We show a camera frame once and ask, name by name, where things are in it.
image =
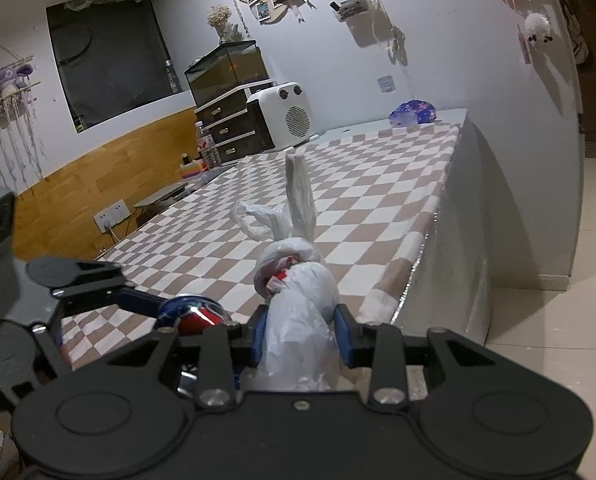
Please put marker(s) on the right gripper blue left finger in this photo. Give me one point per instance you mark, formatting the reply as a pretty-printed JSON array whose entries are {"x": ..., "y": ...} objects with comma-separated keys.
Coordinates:
[{"x": 256, "y": 331}]

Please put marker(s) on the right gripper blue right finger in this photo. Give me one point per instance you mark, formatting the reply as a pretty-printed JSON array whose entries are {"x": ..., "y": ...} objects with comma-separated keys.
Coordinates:
[{"x": 348, "y": 336}]

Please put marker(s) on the white plastic trash bag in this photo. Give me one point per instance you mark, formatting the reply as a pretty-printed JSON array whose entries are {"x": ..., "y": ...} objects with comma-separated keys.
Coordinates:
[{"x": 299, "y": 349}]

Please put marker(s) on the blue crushed soda can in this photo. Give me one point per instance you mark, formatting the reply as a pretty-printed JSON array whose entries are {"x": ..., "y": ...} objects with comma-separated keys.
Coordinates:
[{"x": 206, "y": 362}]

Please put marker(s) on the brown white checkered blanket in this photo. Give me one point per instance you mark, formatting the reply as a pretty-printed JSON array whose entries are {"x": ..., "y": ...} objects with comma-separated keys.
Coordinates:
[{"x": 375, "y": 196}]

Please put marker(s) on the plastic water bottle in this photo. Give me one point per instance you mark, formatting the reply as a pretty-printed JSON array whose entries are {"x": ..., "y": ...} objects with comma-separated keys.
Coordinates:
[{"x": 206, "y": 147}]

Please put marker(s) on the black white drawer cabinet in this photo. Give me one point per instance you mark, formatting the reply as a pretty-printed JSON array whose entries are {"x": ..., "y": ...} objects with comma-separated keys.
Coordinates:
[{"x": 231, "y": 125}]

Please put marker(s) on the purple plush toy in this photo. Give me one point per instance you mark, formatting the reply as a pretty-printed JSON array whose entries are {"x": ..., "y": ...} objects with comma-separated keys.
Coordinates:
[{"x": 13, "y": 79}]

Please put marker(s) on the white space heater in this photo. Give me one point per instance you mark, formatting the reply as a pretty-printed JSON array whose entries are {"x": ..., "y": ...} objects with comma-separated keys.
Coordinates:
[{"x": 282, "y": 116}]

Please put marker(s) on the blue patterned pouch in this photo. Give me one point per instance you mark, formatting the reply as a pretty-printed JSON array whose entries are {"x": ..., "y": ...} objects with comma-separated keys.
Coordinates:
[{"x": 412, "y": 113}]

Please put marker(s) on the dark window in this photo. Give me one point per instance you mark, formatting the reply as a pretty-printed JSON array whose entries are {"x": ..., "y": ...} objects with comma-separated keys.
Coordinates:
[{"x": 110, "y": 56}]

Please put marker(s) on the glass fish tank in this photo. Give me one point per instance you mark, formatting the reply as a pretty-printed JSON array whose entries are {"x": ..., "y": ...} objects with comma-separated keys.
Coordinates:
[{"x": 224, "y": 68}]

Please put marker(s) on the dried flower bouquet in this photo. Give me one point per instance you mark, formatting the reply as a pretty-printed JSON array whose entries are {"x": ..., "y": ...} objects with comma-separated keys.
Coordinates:
[{"x": 218, "y": 18}]

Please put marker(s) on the white fluffy sheep toy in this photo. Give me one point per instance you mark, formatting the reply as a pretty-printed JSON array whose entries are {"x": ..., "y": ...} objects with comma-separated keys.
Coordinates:
[{"x": 538, "y": 28}]

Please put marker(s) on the white wall power socket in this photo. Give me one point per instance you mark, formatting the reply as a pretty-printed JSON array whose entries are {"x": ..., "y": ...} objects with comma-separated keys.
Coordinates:
[{"x": 111, "y": 216}]

